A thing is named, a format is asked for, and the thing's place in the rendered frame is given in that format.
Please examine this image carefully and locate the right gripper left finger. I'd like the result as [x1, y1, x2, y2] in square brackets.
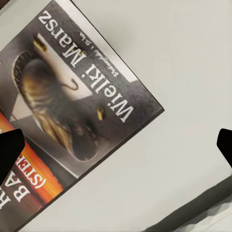
[0, 129, 25, 186]

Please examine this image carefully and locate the hardback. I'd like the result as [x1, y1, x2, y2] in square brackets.
[0, 0, 165, 232]

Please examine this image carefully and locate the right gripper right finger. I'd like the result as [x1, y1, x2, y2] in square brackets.
[217, 129, 232, 167]

